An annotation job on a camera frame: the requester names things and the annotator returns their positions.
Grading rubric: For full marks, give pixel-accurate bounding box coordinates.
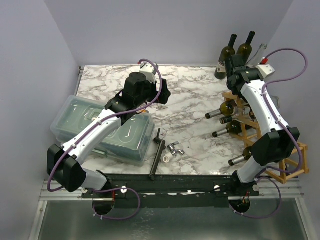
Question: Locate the green bottle white label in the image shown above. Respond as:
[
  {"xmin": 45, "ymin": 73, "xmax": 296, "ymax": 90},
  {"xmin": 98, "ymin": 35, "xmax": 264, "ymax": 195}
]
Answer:
[{"xmin": 214, "ymin": 34, "xmax": 237, "ymax": 80}]

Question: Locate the green bottle silver neck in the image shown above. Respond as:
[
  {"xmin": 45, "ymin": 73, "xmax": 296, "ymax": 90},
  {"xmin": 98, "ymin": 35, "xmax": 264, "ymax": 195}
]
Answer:
[{"xmin": 205, "ymin": 100, "xmax": 237, "ymax": 119}]

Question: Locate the green bottle rack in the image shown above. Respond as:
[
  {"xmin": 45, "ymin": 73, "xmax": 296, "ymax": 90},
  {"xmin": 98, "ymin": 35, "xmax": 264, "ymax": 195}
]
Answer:
[{"xmin": 212, "ymin": 116, "xmax": 244, "ymax": 138}]

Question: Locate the square clear liquor bottle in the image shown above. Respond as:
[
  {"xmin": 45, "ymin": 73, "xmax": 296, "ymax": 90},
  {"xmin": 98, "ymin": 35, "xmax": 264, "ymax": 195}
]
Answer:
[{"xmin": 233, "ymin": 106, "xmax": 255, "ymax": 119}]

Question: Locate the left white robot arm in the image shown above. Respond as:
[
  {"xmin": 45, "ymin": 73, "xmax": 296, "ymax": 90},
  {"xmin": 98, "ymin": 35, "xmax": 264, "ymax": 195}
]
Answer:
[{"xmin": 47, "ymin": 72, "xmax": 171, "ymax": 198}]

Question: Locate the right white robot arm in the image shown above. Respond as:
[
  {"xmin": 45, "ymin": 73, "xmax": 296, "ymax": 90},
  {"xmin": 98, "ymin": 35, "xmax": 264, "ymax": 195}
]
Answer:
[{"xmin": 224, "ymin": 54, "xmax": 300, "ymax": 196}]

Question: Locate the green bottle back right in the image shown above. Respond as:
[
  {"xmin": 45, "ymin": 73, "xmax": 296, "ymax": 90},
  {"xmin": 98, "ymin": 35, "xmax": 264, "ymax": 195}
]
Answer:
[{"xmin": 236, "ymin": 31, "xmax": 256, "ymax": 64}]

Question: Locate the tall clear glass bottle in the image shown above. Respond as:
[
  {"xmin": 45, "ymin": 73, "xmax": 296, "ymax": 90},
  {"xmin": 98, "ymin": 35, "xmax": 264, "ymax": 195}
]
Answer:
[{"xmin": 246, "ymin": 43, "xmax": 268, "ymax": 68}]

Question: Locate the wooden wine rack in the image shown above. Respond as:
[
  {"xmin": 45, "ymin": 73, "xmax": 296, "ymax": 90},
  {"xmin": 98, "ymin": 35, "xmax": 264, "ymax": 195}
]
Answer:
[{"xmin": 230, "ymin": 89, "xmax": 302, "ymax": 188}]

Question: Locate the green bottle lowest rack slot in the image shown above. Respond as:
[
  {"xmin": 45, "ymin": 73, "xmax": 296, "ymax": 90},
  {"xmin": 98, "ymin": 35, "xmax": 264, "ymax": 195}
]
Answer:
[{"xmin": 228, "ymin": 146, "xmax": 252, "ymax": 166}]

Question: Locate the black metal rod tool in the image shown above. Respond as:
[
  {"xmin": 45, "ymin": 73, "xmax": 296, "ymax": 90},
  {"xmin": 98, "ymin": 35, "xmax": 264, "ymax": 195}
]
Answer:
[{"xmin": 149, "ymin": 128, "xmax": 166, "ymax": 181}]

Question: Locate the clear plastic storage box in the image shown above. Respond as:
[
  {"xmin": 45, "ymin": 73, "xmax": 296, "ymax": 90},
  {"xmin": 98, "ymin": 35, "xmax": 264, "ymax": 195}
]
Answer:
[{"xmin": 50, "ymin": 95, "xmax": 155, "ymax": 166}]

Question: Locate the chrome faucet tap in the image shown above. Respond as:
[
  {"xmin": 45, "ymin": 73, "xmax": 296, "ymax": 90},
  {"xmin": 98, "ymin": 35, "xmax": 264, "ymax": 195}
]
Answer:
[{"xmin": 162, "ymin": 141, "xmax": 185, "ymax": 164}]

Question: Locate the black mounting base bar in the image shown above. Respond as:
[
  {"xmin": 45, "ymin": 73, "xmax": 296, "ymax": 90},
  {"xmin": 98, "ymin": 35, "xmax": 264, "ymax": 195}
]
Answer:
[{"xmin": 82, "ymin": 174, "xmax": 259, "ymax": 209}]

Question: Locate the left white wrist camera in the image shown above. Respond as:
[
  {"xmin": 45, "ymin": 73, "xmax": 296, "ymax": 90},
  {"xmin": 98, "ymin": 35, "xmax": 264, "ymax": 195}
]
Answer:
[{"xmin": 139, "ymin": 62, "xmax": 157, "ymax": 84}]

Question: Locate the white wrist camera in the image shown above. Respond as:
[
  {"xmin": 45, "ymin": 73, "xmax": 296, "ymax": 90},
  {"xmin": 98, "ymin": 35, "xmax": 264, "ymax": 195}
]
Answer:
[
  {"xmin": 139, "ymin": 62, "xmax": 157, "ymax": 84},
  {"xmin": 256, "ymin": 57, "xmax": 276, "ymax": 80}
]

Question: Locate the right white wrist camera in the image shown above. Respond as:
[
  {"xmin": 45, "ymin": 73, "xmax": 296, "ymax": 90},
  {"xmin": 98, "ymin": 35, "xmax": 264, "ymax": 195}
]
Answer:
[{"xmin": 256, "ymin": 57, "xmax": 276, "ymax": 80}]

